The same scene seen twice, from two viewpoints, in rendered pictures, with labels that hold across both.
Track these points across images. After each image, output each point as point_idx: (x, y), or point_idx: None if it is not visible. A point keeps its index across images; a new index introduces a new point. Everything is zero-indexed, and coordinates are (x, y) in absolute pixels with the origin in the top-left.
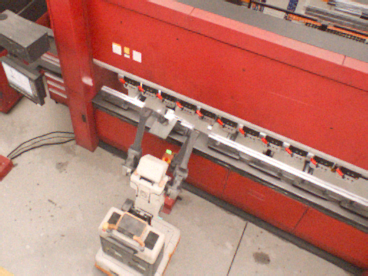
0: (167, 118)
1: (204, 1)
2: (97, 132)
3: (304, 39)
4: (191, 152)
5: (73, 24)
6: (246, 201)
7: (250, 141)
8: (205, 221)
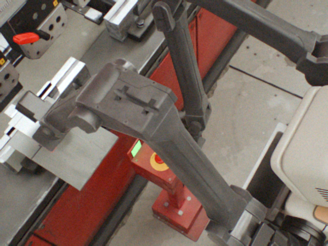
0: (35, 125)
1: None
2: None
3: None
4: (257, 4)
5: None
6: (224, 34)
7: (62, 35)
8: (228, 136)
